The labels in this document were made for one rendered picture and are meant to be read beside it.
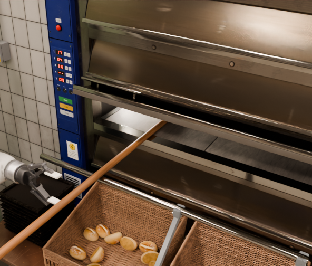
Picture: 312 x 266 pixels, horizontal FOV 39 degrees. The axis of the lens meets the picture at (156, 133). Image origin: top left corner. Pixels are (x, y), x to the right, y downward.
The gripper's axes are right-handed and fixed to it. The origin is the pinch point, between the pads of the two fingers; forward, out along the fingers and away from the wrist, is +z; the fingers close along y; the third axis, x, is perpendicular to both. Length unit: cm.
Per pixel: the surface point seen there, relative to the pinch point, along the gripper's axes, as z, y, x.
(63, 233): -20, 48, -20
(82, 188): 7.4, -0.4, -5.6
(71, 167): -8.8, 2.7, -17.9
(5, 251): 7.6, 0.0, 34.7
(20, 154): -86, 42, -55
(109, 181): 11.4, 2.5, -18.1
